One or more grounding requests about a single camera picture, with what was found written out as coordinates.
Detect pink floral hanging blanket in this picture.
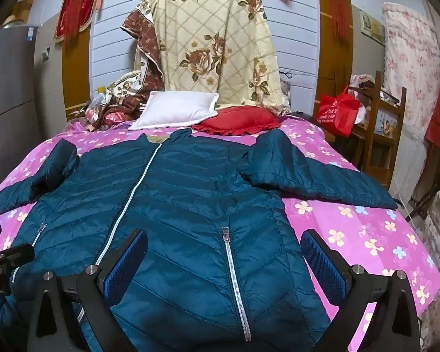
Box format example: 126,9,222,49
383,2,440,199

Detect white pillow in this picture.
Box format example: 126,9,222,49
128,91,220,131

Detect teal puffer jacket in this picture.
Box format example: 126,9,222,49
0,129,398,352

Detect cream floral quilt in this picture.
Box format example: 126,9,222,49
138,0,290,116

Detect red tote bag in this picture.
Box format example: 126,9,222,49
317,86,361,138

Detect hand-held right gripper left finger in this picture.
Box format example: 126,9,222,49
27,228,150,352

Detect red ruffled pillow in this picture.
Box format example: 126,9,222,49
191,106,284,136

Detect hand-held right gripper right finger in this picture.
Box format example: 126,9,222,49
300,229,422,352

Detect small wall picture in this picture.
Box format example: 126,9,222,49
359,9,385,46

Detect red tasselled wall hanging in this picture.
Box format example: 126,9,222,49
55,0,109,43

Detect brown floral quilt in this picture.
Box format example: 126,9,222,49
95,9,165,125

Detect white cable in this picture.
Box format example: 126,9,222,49
390,170,415,221

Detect red knot tassel hanging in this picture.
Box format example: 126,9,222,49
324,0,353,46

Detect pink floral bedsheet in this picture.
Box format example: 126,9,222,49
0,115,440,338

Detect grey refrigerator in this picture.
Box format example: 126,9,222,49
0,26,50,187

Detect wooden chair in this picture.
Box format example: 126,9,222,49
346,71,407,186

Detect clear plastic bag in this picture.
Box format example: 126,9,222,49
84,93,107,125

